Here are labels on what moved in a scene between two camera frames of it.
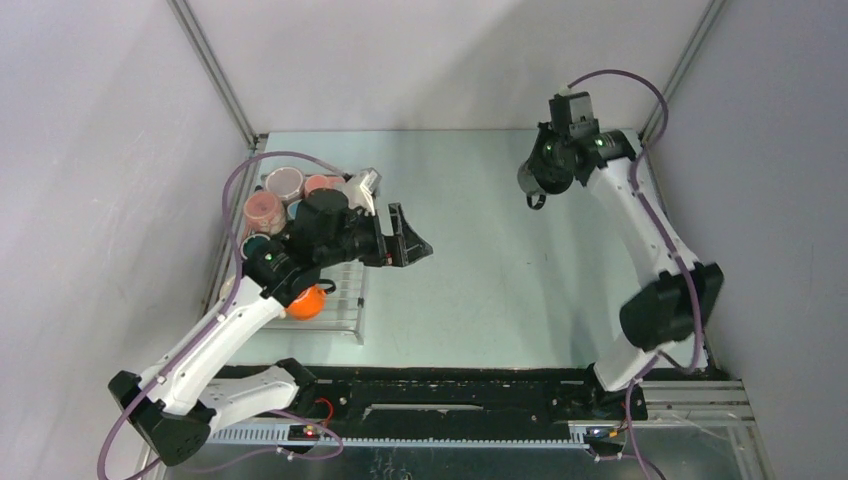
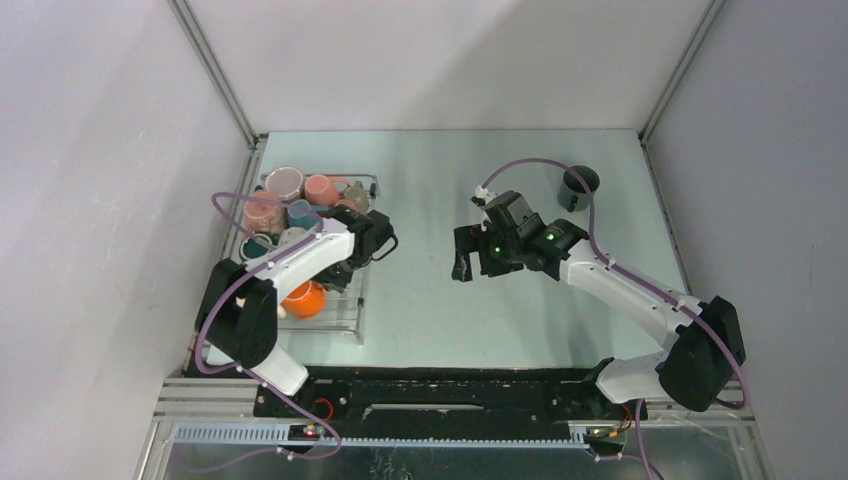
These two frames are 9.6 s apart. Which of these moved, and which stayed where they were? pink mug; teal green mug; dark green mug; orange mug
Moved: dark green mug
Stayed: pink mug; teal green mug; orange mug
